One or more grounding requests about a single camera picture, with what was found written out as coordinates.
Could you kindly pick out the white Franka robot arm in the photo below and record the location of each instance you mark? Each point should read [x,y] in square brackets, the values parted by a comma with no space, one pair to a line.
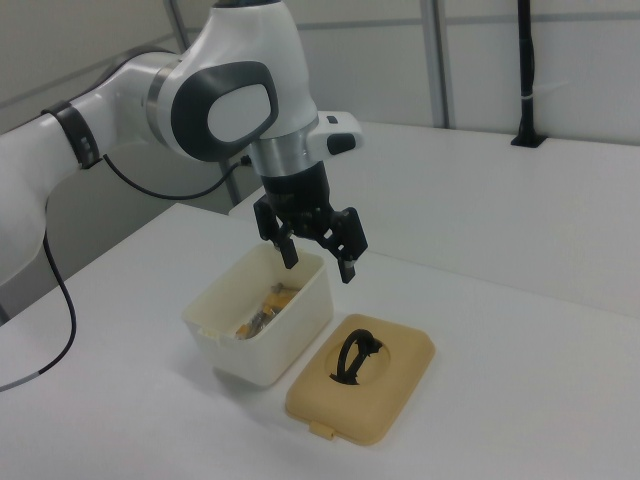
[125,100]

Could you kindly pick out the white plastic tool case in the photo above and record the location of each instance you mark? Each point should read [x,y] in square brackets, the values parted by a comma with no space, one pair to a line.
[280,350]

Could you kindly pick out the black pole with base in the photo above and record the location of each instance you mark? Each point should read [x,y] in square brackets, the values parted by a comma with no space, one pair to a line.
[526,60]

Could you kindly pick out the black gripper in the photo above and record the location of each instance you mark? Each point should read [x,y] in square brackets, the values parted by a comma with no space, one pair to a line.
[300,197]

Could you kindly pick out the yellow tool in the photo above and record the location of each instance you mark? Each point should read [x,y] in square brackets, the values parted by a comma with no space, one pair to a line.
[246,331]
[279,301]

